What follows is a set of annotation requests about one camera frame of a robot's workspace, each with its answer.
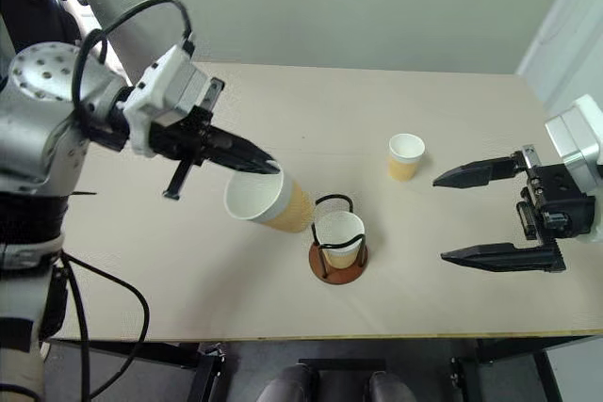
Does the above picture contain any dark rounded shape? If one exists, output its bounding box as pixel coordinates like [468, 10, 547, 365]
[256, 362, 320, 402]

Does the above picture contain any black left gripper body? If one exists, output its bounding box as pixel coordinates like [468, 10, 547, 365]
[148, 76, 227, 201]

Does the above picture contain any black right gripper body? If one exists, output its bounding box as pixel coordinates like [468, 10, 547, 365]
[515, 144, 597, 241]

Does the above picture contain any wire cup holder wooden base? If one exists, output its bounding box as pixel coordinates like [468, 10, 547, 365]
[307, 192, 370, 286]

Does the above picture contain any black hanging robot cable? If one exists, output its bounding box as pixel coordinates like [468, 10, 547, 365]
[57, 250, 152, 402]

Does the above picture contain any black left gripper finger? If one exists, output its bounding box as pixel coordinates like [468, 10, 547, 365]
[208, 124, 279, 166]
[203, 141, 283, 176]

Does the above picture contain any black metal table frame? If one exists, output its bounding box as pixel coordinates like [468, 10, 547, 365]
[44, 337, 225, 402]
[449, 334, 595, 402]

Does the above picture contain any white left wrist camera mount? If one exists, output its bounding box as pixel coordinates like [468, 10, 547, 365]
[122, 43, 209, 158]

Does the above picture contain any tan paper cup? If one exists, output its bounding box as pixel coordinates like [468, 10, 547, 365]
[314, 210, 367, 269]
[387, 133, 427, 183]
[222, 168, 316, 234]

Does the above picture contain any black bag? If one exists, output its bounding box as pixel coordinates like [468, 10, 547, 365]
[0, 0, 90, 57]

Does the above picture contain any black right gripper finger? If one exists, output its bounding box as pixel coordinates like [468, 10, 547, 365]
[432, 154, 525, 189]
[440, 240, 567, 275]

